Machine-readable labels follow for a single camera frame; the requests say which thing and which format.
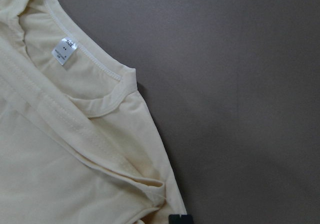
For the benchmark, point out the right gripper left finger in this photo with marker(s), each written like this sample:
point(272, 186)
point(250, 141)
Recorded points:
point(174, 219)

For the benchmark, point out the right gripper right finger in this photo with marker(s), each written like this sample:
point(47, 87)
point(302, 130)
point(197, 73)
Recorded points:
point(186, 219)

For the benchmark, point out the cream long-sleeve printed shirt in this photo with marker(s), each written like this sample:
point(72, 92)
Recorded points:
point(77, 142)

